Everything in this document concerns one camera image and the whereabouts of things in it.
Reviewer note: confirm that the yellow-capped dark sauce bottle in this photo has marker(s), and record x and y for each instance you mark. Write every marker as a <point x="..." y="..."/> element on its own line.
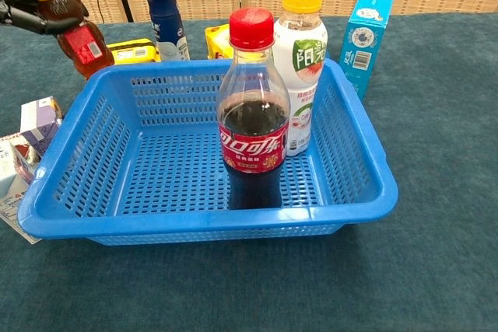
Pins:
<point x="83" y="48"/>

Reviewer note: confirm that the cola bottle red cap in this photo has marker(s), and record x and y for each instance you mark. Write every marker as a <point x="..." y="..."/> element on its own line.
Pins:
<point x="253" y="149"/>

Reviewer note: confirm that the yellow-capped white bottle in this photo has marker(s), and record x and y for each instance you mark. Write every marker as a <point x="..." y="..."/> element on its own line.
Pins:
<point x="303" y="52"/>

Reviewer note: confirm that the blue plastic basket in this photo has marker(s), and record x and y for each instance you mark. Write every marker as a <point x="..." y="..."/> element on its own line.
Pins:
<point x="175" y="227"/>

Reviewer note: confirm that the white purple juice carton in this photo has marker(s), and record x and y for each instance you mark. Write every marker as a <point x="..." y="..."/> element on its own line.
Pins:
<point x="41" y="126"/>

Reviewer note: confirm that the yellow biscuit packet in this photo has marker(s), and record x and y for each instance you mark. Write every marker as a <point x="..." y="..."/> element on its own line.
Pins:
<point x="134" y="52"/>

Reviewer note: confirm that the white bottle navy cap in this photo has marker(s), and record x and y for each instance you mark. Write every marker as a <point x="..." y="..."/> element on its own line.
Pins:
<point x="165" y="25"/>

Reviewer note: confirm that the small white carton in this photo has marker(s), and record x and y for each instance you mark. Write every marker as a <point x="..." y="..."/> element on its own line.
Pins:
<point x="11" y="200"/>

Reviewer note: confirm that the yellow red snack box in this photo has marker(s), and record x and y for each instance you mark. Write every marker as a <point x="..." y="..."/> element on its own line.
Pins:
<point x="218" y="42"/>

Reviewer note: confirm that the light blue carton box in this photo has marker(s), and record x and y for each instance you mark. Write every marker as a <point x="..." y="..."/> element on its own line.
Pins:
<point x="367" y="40"/>

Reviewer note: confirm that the dark blue table cloth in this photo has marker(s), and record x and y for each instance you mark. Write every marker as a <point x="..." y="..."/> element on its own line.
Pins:
<point x="249" y="289"/>

